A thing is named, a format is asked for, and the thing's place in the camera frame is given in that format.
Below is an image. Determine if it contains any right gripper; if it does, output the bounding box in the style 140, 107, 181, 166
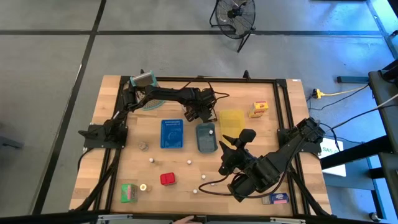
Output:
218, 128, 259, 177

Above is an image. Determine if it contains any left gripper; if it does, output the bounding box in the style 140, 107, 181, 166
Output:
183, 88, 218, 123

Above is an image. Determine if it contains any yellow Corn Pops cereal box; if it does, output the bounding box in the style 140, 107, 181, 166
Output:
248, 100, 269, 119

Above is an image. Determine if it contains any red smoked paprika tin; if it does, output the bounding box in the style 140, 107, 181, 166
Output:
159, 172, 177, 187

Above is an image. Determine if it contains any yellow plastic bin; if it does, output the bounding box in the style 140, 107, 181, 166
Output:
219, 108, 246, 146

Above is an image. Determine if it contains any teal plastic bin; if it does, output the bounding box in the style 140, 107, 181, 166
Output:
195, 122, 219, 154

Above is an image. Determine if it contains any blue slotted plastic basket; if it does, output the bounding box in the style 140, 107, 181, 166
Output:
160, 118, 185, 149

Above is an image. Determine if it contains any blue Frosted Flakes cereal box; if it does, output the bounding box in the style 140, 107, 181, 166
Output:
262, 192, 290, 205

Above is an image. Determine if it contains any steel box grater teal trim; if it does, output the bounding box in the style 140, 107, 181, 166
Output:
129, 70, 167, 111

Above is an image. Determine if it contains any person's hand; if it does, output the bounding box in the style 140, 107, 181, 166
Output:
172, 215, 203, 224

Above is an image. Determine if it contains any white sign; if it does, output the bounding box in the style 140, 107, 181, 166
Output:
318, 136, 347, 177

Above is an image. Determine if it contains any black floor fan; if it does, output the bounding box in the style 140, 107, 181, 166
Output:
208, 0, 257, 54

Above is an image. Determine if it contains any green Apple Jacks cereal box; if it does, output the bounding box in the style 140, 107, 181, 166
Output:
120, 183, 139, 204

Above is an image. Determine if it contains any black steel beam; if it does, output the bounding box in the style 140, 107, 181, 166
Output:
320, 134, 393, 170

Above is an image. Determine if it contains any dark neighbouring workbench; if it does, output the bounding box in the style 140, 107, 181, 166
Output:
368, 58, 398, 224

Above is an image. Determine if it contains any grey floor object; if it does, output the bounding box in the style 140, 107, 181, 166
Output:
0, 123, 24, 149

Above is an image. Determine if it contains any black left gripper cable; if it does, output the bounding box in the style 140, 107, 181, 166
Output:
182, 76, 231, 102

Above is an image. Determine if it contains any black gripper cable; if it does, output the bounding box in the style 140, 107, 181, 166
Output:
182, 76, 231, 102
198, 172, 295, 200

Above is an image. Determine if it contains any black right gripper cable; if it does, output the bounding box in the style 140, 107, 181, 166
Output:
198, 172, 295, 200

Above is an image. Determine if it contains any black aluminium table frame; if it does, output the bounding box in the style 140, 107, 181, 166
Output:
0, 68, 398, 224

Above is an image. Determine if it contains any white frame bracket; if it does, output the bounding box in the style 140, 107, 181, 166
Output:
269, 217, 307, 224
98, 213, 134, 222

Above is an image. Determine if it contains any yellow extension cord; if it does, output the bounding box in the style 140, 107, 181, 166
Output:
312, 84, 371, 100

